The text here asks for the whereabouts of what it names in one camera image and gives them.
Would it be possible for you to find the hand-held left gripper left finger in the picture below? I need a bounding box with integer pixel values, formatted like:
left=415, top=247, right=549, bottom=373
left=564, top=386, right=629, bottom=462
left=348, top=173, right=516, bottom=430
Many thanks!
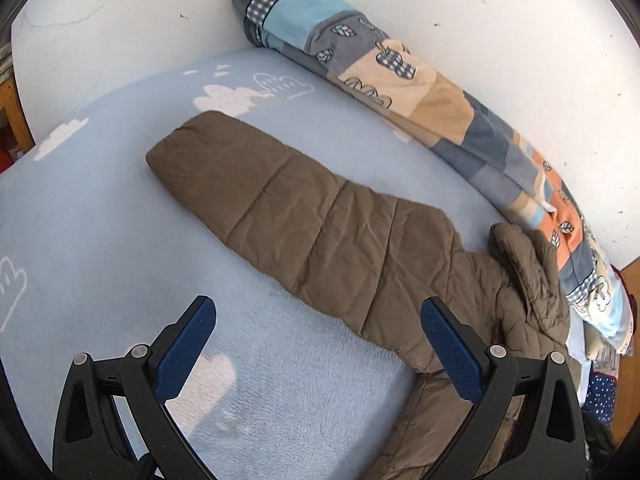
left=51, top=296, right=218, bottom=480

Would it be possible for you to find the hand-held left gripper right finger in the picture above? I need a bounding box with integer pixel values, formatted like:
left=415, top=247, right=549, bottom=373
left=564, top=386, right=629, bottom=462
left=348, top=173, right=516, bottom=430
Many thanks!
left=420, top=296, right=587, bottom=480

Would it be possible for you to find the brown puffer jacket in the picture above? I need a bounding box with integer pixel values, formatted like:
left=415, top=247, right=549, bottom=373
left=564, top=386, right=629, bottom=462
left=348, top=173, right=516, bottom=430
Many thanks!
left=145, top=110, right=572, bottom=480

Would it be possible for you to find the light blue cloud-print bed sheet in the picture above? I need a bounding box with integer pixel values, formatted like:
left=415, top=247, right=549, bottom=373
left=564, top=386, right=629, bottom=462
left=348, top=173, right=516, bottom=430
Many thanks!
left=0, top=47, right=588, bottom=480

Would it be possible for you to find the white printed cloth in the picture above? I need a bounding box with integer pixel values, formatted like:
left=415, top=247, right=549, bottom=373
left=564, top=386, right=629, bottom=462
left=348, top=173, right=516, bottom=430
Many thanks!
left=590, top=344, right=622, bottom=376

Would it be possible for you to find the navy star-print cloth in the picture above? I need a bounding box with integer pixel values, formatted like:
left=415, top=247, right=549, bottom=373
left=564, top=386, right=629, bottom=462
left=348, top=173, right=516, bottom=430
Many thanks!
left=582, top=367, right=622, bottom=427

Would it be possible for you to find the wooden headboard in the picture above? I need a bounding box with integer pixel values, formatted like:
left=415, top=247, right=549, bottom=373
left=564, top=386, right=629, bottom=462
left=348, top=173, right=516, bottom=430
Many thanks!
left=612, top=257, right=640, bottom=323

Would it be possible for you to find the patchwork quilt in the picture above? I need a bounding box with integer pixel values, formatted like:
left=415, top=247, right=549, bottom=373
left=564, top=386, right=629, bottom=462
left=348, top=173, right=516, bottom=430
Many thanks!
left=225, top=0, right=632, bottom=361

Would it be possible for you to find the wooden shelf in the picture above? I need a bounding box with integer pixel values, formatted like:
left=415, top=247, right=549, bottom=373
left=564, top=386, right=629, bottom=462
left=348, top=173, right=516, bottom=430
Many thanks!
left=0, top=42, right=37, bottom=173

